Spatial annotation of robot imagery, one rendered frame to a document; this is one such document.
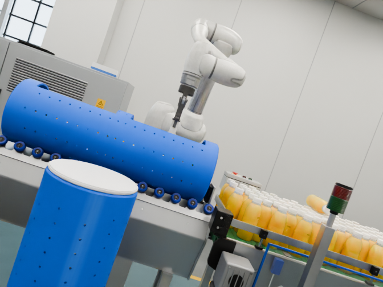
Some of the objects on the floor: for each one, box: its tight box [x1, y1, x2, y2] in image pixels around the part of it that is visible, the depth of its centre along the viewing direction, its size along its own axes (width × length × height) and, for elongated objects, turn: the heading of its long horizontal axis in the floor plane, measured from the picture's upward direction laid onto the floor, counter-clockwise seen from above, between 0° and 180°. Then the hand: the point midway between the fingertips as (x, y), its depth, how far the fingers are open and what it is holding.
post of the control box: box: [199, 263, 214, 287], centre depth 186 cm, size 4×4×100 cm
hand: (173, 127), depth 154 cm, fingers closed on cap, 4 cm apart
